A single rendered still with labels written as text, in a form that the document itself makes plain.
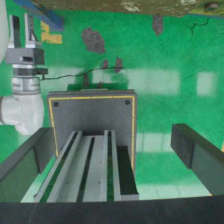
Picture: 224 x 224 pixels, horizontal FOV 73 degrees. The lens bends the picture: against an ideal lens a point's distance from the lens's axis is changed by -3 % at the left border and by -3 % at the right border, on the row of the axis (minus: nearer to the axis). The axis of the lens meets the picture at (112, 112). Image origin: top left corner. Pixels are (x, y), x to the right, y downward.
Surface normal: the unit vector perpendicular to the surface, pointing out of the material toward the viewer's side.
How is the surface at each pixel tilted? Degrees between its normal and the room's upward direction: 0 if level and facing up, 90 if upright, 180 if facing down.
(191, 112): 0
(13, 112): 13
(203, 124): 0
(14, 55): 20
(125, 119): 0
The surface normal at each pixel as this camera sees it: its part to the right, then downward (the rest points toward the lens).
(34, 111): 0.79, 0.18
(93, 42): 0.02, 0.27
